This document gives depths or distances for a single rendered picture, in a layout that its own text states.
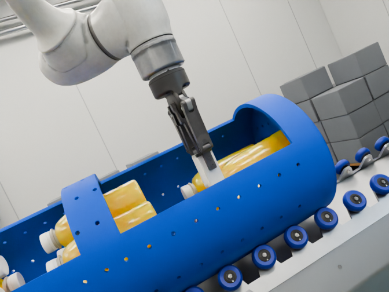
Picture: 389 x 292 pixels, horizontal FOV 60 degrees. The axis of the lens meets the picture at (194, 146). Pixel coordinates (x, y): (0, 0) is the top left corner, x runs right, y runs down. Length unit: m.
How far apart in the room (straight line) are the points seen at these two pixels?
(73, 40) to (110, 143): 3.47
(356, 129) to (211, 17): 2.51
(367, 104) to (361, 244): 3.14
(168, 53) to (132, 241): 0.33
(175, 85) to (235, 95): 4.15
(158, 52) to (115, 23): 0.09
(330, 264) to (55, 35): 0.66
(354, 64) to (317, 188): 3.29
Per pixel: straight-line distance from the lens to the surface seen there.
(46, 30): 0.69
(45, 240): 0.69
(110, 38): 0.66
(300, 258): 0.69
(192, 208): 0.56
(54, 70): 0.73
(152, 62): 0.62
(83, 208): 0.58
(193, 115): 0.59
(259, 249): 0.66
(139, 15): 0.63
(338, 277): 0.73
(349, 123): 3.66
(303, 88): 3.87
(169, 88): 0.62
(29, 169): 4.08
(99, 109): 4.16
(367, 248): 0.76
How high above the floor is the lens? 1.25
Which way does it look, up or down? 4 degrees down
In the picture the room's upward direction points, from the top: 25 degrees counter-clockwise
